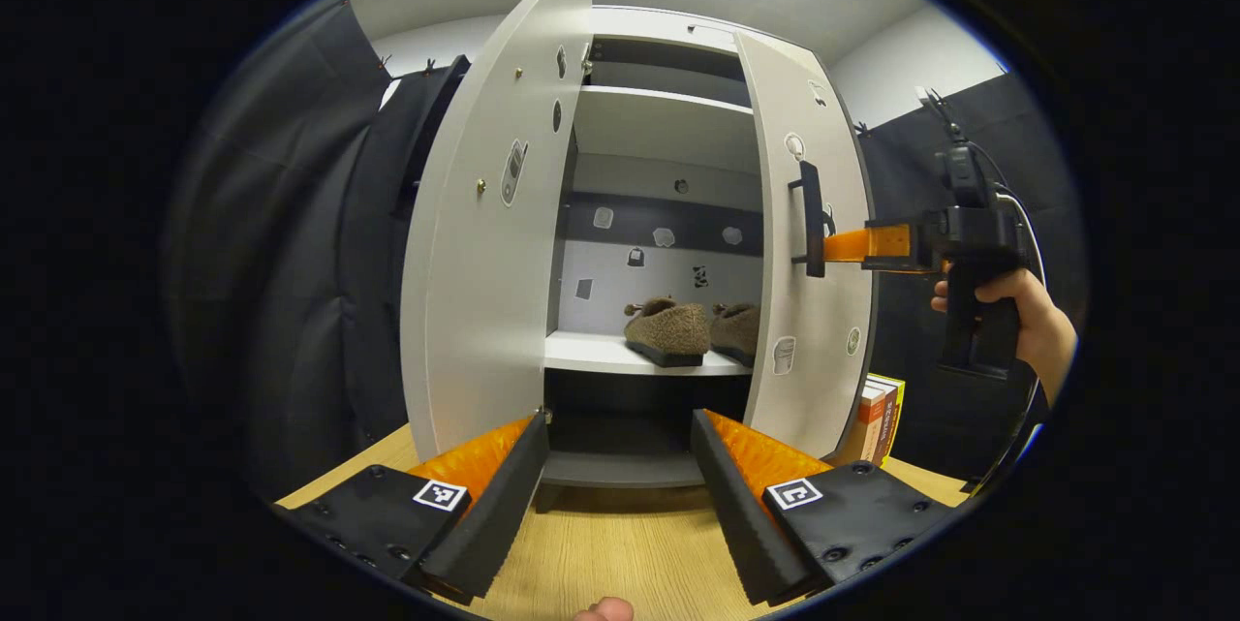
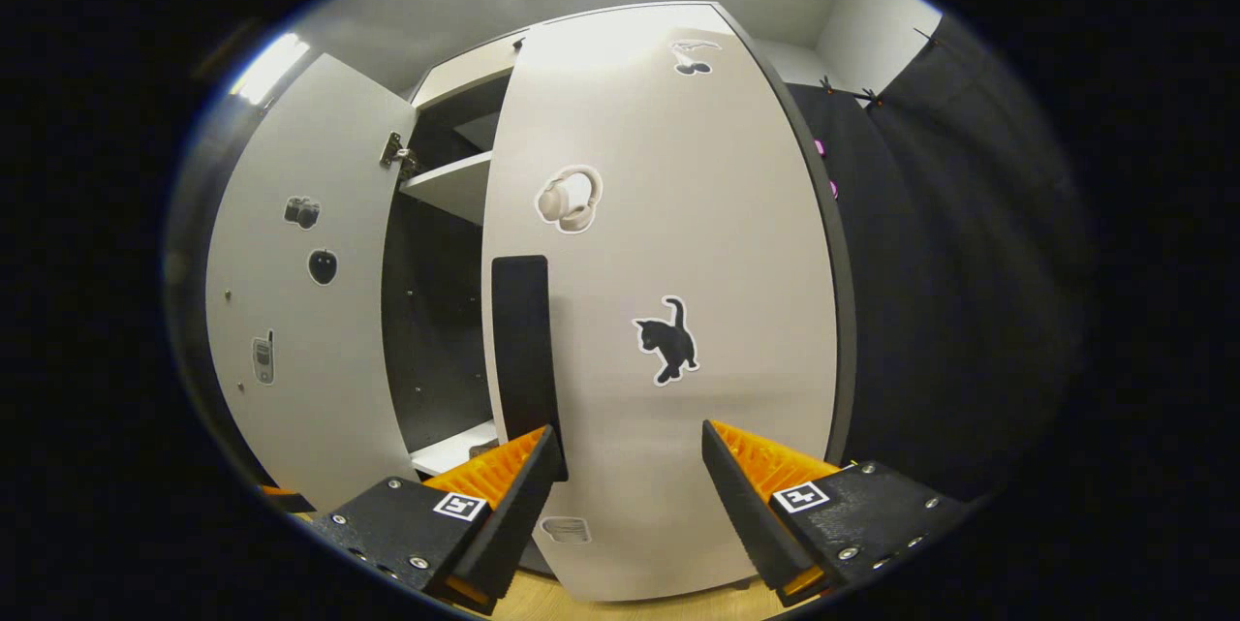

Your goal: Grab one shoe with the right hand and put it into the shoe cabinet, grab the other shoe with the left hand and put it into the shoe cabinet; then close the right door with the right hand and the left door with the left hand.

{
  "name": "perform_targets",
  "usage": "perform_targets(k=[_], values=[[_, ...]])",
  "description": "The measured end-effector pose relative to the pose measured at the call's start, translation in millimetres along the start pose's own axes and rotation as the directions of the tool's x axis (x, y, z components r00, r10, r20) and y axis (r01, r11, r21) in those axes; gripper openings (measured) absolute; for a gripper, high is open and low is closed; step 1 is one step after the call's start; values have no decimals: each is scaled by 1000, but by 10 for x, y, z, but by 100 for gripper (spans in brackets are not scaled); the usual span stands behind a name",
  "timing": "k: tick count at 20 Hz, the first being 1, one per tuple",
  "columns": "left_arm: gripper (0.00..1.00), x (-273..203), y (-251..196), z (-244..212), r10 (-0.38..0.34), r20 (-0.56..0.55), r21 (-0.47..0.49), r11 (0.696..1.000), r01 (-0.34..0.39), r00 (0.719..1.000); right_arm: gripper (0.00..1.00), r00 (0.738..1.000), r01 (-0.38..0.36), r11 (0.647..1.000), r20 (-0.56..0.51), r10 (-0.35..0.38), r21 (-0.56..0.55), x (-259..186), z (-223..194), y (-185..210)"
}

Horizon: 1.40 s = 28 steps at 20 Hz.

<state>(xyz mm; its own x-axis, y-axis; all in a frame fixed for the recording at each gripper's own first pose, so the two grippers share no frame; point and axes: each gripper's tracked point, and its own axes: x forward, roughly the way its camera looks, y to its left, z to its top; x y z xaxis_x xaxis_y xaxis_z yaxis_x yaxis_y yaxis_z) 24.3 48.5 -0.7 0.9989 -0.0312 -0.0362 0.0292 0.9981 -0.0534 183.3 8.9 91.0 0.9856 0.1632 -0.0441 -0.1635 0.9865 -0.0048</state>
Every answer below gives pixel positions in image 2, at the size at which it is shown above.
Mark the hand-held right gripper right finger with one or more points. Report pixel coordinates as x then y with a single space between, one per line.
741 514

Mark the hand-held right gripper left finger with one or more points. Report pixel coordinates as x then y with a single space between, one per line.
518 519

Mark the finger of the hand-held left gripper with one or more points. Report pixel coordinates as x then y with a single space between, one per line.
281 495

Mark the white cabinet door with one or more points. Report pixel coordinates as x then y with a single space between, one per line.
717 214
320 388

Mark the white shoe cabinet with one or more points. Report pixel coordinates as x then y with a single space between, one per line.
436 311

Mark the metal door hinge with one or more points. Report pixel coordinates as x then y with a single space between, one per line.
395 154

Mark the ceiling light panel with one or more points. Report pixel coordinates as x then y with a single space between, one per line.
269 69

